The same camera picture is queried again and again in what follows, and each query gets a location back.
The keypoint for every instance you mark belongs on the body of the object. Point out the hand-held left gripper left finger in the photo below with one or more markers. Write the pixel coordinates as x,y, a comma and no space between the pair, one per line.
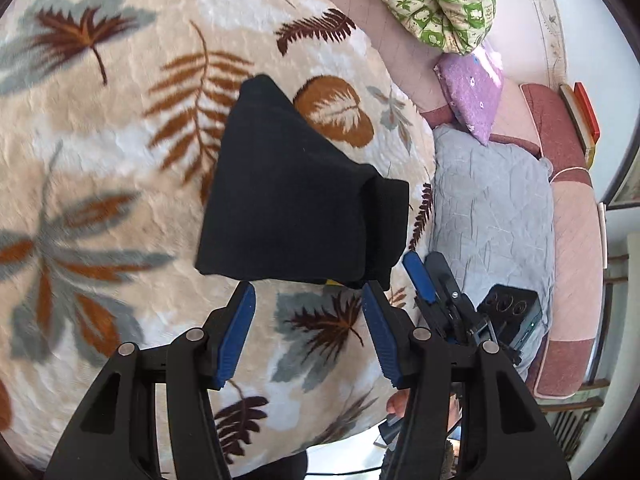
235,335

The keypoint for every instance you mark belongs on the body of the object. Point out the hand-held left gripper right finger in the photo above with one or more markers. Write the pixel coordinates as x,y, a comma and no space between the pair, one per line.
382,335

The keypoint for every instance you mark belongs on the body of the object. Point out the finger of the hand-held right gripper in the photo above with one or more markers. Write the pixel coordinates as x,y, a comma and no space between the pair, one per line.
419,277
445,280

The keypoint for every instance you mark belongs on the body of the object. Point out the black pants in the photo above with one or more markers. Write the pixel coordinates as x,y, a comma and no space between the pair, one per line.
300,200

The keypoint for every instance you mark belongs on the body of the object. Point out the person's right hand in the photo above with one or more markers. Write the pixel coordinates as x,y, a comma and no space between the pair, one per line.
399,406

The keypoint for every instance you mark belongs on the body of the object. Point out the grey quilted pillow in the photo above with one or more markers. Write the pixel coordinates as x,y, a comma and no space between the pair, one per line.
490,210

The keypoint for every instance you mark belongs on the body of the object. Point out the pink and brown headboard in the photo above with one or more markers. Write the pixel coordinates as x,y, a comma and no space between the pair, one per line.
575,240

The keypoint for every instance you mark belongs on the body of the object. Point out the framed picture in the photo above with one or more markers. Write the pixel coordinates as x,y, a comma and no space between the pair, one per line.
625,187

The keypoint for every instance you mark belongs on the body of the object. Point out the purple floral pillow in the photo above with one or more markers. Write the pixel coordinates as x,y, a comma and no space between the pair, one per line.
472,95

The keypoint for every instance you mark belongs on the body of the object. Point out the beige book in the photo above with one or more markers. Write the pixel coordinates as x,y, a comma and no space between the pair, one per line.
575,120

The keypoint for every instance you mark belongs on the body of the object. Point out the leaf print blanket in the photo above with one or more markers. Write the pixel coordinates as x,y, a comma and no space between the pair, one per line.
125,160

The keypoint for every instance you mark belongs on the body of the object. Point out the red book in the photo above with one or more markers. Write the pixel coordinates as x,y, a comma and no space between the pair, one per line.
587,110

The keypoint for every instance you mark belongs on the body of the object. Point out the green checked quilt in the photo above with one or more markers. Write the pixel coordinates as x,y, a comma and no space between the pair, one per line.
440,5

